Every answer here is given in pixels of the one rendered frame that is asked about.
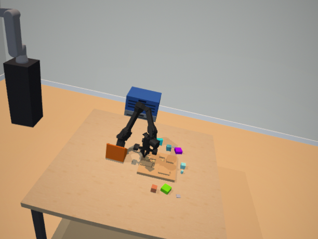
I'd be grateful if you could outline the purple block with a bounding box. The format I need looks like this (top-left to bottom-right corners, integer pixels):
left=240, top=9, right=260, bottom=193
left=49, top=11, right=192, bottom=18
left=174, top=148, right=183, bottom=154

